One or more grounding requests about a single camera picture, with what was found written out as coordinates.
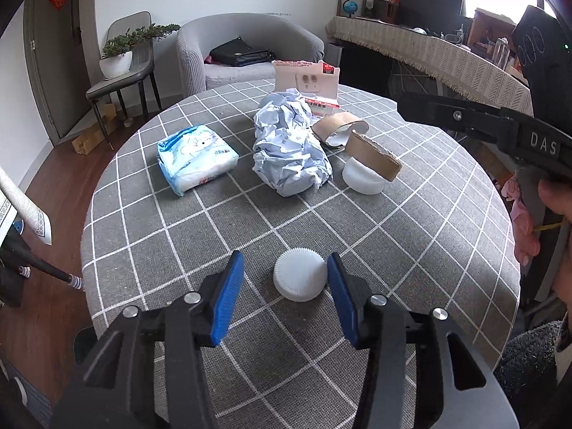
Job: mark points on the blue white tissue pack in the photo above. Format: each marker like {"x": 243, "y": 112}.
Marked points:
{"x": 194, "y": 156}

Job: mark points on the beige fringed desk cloth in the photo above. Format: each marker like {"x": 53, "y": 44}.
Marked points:
{"x": 447, "y": 60}

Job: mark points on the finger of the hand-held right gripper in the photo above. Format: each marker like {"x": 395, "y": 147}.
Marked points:
{"x": 451, "y": 115}

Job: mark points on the person's right hand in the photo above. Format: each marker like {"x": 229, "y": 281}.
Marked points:
{"x": 558, "y": 199}

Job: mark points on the cardboard box on floor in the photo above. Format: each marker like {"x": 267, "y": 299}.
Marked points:
{"x": 91, "y": 136}

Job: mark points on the grey door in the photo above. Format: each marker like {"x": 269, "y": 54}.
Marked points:
{"x": 53, "y": 62}

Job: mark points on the black monitor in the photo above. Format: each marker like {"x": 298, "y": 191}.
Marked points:
{"x": 431, "y": 6}

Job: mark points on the grey dining chair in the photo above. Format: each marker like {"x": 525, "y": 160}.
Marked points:
{"x": 134, "y": 80}

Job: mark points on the round table with checked cloth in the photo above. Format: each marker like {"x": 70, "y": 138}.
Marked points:
{"x": 223, "y": 228}

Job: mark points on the wooden shelf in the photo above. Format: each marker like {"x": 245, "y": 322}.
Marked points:
{"x": 485, "y": 27}

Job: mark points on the wooden box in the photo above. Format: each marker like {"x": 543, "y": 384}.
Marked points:
{"x": 384, "y": 10}

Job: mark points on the small blue globe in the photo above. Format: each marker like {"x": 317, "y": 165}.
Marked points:
{"x": 350, "y": 7}

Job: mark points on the brown cardboard tape roll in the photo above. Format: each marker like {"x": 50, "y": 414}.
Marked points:
{"x": 373, "y": 157}

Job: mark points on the crumpled pale blue paper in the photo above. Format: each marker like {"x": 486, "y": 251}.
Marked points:
{"x": 288, "y": 143}

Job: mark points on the grey armchair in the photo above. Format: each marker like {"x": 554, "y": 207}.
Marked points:
{"x": 250, "y": 27}

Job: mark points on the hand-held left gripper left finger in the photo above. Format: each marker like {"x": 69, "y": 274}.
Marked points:
{"x": 227, "y": 300}

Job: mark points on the black handbag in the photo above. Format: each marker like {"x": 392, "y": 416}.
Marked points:
{"x": 239, "y": 52}

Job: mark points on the cardboard packaging with red label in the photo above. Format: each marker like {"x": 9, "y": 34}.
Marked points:
{"x": 308, "y": 78}

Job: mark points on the clear bottle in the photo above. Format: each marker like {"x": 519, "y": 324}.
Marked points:
{"x": 501, "y": 51}

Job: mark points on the potted plant in white pot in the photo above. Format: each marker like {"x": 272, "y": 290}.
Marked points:
{"x": 117, "y": 60}

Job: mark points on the white patterned cloth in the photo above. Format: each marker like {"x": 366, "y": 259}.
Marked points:
{"x": 24, "y": 208}

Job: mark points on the black pole with striped ends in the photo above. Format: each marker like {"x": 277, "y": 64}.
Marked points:
{"x": 49, "y": 270}

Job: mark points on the brown cardboard roll white lining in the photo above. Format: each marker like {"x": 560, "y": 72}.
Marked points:
{"x": 333, "y": 126}

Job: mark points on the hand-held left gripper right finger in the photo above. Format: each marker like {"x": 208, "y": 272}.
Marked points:
{"x": 342, "y": 300}

